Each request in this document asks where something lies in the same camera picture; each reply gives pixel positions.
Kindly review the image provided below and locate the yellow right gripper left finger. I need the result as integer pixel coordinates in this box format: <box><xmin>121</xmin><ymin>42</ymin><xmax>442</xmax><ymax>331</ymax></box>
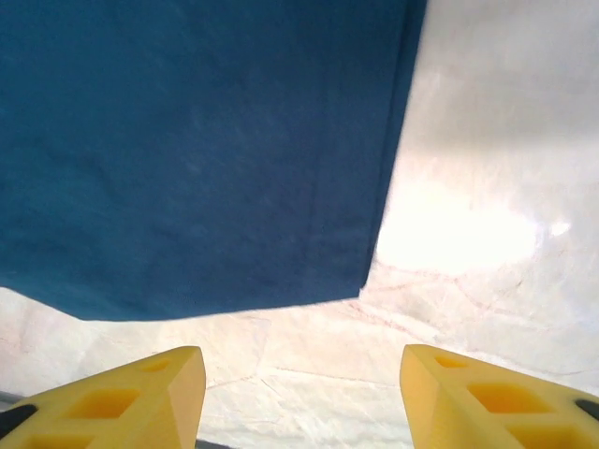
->
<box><xmin>0</xmin><ymin>345</ymin><xmax>207</xmax><ymax>449</ymax></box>

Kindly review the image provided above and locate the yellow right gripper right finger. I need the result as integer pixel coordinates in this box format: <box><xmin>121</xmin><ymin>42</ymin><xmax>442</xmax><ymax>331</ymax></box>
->
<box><xmin>400</xmin><ymin>343</ymin><xmax>599</xmax><ymax>449</ymax></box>

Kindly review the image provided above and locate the navy blue t-shirt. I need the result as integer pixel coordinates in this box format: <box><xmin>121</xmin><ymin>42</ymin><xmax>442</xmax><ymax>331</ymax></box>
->
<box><xmin>0</xmin><ymin>0</ymin><xmax>430</xmax><ymax>324</ymax></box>

